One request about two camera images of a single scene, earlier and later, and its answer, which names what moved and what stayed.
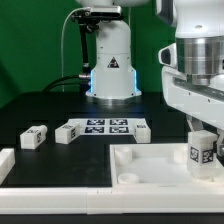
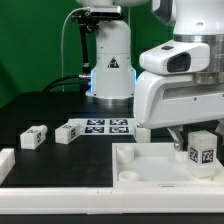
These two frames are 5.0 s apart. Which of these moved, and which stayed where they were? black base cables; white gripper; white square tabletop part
Moved: white gripper
Stayed: black base cables; white square tabletop part
